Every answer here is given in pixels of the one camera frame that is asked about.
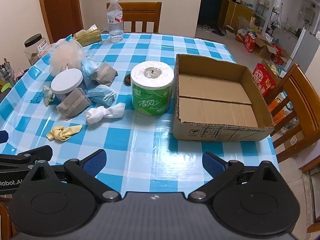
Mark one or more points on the grey face mask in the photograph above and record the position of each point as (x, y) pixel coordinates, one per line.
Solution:
(73, 103)
(105, 73)

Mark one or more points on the red snack carton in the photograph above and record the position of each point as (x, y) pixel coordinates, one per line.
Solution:
(263, 80)

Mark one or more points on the wall water heater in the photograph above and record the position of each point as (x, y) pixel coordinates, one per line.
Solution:
(309, 16)

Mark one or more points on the blue white checkered tablecloth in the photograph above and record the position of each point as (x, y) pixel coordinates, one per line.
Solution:
(155, 50)

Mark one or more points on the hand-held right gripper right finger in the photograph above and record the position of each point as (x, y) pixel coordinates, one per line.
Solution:
(212, 162)

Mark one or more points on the wooden dining chair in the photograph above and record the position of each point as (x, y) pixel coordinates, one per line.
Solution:
(302, 97)
(140, 7)

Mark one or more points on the red gift box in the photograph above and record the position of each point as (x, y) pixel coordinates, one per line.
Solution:
(250, 42)

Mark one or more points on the pair of light shoes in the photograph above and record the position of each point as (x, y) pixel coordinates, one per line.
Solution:
(203, 27)

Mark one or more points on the knotted yellow cloth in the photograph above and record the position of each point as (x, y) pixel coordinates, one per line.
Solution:
(62, 132)

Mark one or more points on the white refrigerator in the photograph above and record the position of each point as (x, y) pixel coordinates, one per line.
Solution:
(303, 50)

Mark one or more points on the clear plastic water bottle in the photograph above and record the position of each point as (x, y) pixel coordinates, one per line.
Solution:
(116, 30)

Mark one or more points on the small brown pine cone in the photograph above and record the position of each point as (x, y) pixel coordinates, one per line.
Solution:
(127, 79)

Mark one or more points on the open brown cardboard carton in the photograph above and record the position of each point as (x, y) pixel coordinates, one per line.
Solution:
(266, 47)

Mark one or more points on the brown wooden door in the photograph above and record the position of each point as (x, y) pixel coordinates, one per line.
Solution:
(57, 5)

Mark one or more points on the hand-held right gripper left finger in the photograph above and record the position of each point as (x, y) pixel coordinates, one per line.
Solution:
(95, 163)

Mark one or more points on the blue face mask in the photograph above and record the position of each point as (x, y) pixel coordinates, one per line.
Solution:
(100, 96)
(88, 66)

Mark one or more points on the black lid clear jar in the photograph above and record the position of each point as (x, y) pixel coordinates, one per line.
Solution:
(35, 47)

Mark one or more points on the floral fabric sachet with tassel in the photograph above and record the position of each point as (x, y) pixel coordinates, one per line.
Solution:
(47, 96)

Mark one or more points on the yellow green tissue box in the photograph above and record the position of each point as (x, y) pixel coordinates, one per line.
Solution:
(88, 38)

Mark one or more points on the cardboard box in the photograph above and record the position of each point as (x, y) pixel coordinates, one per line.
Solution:
(215, 115)

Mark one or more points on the pen holder with pens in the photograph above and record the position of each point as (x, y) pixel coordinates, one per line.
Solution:
(6, 76)

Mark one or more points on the yellow wooden cabinet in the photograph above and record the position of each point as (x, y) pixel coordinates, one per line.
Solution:
(236, 12)

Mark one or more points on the white lid plastic jar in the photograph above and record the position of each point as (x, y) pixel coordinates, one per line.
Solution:
(67, 80)

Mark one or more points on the peach mesh bath loofah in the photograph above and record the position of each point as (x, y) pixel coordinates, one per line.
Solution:
(65, 55)

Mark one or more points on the green wrapped toilet paper roll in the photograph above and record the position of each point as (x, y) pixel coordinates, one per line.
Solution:
(150, 97)

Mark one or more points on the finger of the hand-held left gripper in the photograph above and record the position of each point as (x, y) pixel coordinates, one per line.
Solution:
(27, 155)
(3, 136)

